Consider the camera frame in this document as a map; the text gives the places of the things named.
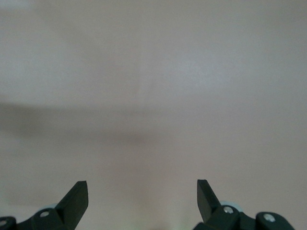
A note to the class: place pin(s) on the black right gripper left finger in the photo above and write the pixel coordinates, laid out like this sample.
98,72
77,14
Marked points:
72,208

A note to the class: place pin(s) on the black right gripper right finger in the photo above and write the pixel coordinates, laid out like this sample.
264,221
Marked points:
211,213

